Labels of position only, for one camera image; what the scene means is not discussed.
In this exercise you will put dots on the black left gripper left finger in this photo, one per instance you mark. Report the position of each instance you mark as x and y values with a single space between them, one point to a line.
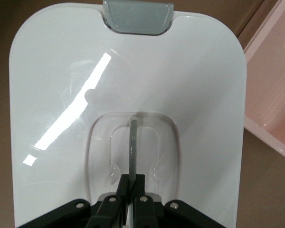
109 213

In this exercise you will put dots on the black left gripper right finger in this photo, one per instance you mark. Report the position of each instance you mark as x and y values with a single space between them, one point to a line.
145 213

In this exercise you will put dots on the white box lid grey latches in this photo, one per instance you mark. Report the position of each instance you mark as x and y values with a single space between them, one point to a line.
180 83

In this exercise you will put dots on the pink plastic bin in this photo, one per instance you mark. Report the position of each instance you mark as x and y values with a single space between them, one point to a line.
275 95

